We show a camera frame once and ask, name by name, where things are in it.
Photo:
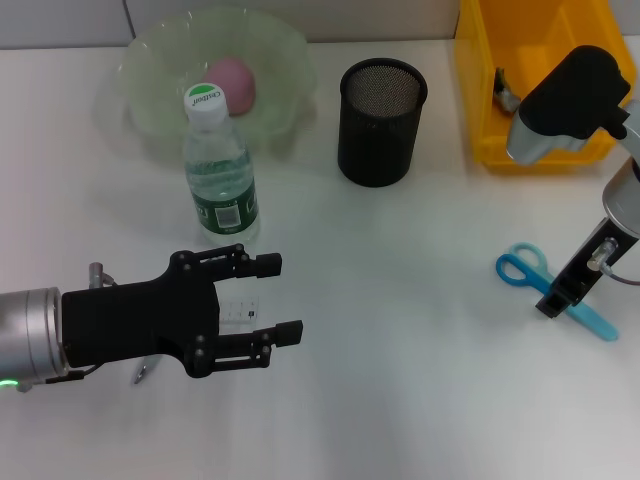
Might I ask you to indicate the clear green-label water bottle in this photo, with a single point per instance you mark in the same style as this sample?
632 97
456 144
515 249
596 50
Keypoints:
220 170

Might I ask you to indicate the green glass fruit bowl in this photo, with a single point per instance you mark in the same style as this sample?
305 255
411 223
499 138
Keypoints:
150 85

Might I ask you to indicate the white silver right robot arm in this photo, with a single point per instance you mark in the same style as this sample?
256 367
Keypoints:
625 190

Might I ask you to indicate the silver ballpoint pen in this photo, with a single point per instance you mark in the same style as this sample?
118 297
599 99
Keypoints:
141 374

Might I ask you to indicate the yellow plastic bin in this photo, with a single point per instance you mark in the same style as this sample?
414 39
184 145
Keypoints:
480 125

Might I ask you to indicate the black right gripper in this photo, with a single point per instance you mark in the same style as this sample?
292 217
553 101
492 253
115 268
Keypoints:
575 285

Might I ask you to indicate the black mesh pen holder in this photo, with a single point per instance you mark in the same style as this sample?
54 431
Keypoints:
380 130

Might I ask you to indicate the blue scissors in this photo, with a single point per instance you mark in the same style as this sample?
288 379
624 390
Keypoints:
520 270

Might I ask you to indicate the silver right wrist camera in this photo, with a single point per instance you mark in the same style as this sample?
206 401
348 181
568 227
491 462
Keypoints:
570 100

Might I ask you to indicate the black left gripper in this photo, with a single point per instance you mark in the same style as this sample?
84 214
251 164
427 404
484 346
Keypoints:
140 320

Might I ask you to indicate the clear plastic ruler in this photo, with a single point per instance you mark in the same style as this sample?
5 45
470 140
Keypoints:
240 312

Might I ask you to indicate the pink toy peach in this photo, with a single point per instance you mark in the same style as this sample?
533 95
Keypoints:
240 85

